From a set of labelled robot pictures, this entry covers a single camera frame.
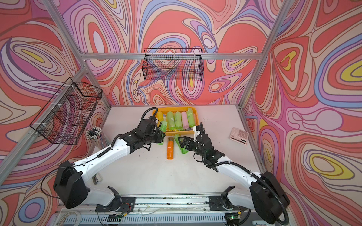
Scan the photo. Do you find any orange trash bag roll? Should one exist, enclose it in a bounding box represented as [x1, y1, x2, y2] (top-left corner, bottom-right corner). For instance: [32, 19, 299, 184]
[166, 137, 174, 160]

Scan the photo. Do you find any metal base rail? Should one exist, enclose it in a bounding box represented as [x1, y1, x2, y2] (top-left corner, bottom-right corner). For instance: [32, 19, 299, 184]
[60, 192, 252, 226]

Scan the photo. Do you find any light green roll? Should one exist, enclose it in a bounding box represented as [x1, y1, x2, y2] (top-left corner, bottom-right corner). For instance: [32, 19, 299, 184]
[174, 112, 183, 131]

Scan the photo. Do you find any yellow roll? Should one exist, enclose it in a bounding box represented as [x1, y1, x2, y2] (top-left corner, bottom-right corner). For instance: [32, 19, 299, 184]
[156, 111, 164, 122]

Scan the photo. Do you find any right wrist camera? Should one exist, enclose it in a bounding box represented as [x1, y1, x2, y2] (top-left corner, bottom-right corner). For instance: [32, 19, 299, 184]
[193, 126, 200, 142]

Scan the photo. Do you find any black wire basket on left wall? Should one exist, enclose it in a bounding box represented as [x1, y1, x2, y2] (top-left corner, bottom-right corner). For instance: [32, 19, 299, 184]
[30, 78, 103, 145]

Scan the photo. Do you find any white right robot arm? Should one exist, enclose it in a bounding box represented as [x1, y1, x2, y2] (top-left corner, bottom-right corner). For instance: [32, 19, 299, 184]
[177, 133, 290, 226]

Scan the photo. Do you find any pink calculator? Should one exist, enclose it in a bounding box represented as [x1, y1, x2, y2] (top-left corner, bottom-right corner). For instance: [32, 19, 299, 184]
[230, 127, 249, 145]

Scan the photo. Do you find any pencil holder cup with pencils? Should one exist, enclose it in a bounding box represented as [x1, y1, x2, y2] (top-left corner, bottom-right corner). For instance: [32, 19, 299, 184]
[86, 126, 109, 149]

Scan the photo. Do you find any large green trash bag roll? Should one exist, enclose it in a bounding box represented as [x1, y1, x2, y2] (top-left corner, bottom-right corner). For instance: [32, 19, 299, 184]
[186, 107, 196, 128]

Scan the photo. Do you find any pink trash bag roll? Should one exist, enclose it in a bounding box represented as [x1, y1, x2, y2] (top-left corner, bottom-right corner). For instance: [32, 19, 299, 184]
[182, 112, 189, 130]

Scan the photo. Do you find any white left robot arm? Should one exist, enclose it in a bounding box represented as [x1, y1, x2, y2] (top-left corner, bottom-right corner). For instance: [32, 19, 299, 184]
[53, 119, 166, 212]

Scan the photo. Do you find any black wire basket on wall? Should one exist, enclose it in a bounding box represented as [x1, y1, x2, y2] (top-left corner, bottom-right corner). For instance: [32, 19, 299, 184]
[142, 48, 204, 81]
[30, 78, 103, 145]

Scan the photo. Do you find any small metal clip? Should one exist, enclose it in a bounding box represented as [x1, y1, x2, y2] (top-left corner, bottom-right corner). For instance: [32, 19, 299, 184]
[92, 174, 102, 185]

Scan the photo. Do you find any black wire basket on back wall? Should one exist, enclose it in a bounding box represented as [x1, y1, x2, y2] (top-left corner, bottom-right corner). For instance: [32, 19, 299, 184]
[142, 48, 204, 81]

